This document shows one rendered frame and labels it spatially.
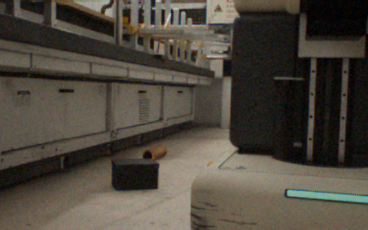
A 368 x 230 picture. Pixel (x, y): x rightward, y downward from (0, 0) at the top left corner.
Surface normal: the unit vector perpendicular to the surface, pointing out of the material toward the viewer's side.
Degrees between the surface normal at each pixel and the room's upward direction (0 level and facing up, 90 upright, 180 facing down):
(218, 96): 90
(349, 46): 90
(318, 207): 90
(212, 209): 90
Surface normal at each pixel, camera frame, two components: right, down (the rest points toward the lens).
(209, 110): -0.23, 0.04
